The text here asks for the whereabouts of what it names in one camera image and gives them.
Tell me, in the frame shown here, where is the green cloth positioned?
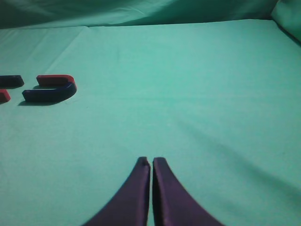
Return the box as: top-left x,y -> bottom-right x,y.
0,0 -> 301,226

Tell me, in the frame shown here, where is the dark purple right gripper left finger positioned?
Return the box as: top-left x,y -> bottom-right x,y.
84,157 -> 151,226

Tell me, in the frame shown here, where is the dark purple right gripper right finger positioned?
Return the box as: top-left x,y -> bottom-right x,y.
152,157 -> 222,226

